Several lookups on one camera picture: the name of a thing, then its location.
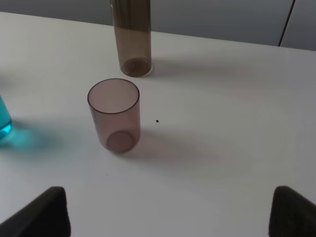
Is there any brown translucent water bottle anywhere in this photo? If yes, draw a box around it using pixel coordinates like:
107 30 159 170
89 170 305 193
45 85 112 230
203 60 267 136
110 0 152 77

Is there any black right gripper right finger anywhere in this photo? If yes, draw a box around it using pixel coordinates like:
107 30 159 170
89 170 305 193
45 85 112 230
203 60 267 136
269 186 316 237

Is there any pink translucent cup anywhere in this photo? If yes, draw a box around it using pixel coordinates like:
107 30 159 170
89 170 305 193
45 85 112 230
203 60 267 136
87 78 141 154

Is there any teal translucent cup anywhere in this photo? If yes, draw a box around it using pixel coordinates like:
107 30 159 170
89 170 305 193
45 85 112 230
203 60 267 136
0 97 12 140

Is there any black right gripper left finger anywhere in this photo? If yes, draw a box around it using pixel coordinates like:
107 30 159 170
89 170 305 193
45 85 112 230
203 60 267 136
0 187 71 237

